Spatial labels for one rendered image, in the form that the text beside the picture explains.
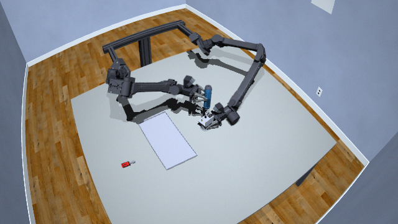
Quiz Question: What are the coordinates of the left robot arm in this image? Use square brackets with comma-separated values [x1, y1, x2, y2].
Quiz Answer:
[200, 34, 266, 124]

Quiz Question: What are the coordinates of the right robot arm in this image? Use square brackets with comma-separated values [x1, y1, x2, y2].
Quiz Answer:
[106, 66, 195, 99]

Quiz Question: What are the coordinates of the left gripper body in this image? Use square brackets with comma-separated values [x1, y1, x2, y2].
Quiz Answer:
[211, 110, 222, 126]

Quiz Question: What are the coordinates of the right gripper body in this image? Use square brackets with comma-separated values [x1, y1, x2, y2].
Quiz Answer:
[189, 84, 199, 102]

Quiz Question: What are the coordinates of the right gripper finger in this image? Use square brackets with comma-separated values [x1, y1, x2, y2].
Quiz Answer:
[194, 93, 208, 103]
[198, 86, 205, 96]

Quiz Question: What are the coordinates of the red-handled nut driver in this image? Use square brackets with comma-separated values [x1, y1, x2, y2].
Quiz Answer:
[121, 161, 130, 168]

